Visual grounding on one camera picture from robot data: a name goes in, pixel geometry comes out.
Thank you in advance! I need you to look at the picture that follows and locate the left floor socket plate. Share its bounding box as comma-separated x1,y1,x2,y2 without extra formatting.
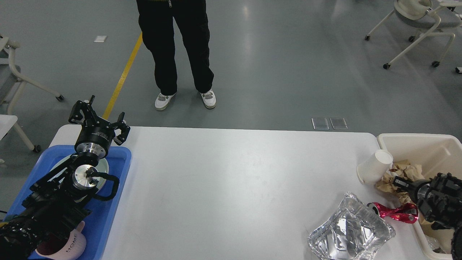
311,117,330,130

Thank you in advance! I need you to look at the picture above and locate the blue plastic tray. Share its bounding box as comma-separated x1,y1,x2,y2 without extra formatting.
5,145,132,260

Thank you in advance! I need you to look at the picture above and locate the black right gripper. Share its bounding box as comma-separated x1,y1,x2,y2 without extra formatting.
393,176,431,204

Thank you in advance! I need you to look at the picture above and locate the aluminium foil tray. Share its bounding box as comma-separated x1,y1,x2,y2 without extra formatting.
307,192,396,260

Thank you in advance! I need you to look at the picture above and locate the person in black trousers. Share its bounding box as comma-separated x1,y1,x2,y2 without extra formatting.
135,0,217,111

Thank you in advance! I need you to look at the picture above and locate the crushed red soda can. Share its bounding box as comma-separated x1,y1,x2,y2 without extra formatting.
367,202,419,224

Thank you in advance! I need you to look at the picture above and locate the light green plate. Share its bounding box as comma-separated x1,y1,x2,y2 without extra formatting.
51,155,109,190

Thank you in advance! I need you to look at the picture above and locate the brown paper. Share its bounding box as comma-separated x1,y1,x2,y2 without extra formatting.
375,160,425,205

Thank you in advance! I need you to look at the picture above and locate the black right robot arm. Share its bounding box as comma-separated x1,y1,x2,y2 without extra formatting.
392,173,462,260

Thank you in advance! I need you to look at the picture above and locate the white paper cup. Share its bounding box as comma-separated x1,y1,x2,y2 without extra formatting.
357,149,394,185

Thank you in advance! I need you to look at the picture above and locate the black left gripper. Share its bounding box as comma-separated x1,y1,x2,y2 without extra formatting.
68,95,131,159

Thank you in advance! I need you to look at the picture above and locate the white chair left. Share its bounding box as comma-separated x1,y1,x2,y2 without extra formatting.
0,33,65,153

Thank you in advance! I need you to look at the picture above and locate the white office chair right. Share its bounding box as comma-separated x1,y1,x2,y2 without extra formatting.
365,0,462,70

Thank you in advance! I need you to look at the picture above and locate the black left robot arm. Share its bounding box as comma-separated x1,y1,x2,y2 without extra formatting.
1,96,131,260

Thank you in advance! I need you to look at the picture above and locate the floor socket plate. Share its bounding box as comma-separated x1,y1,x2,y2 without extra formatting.
330,117,348,130
311,117,330,130

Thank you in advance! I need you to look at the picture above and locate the beige plastic bin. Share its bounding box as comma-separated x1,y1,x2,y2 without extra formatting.
377,133,462,260

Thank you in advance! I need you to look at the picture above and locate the right floor socket plate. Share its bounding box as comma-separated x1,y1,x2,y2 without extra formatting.
330,117,348,130

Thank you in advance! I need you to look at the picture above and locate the pink mug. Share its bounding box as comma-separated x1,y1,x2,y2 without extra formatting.
35,221,87,260

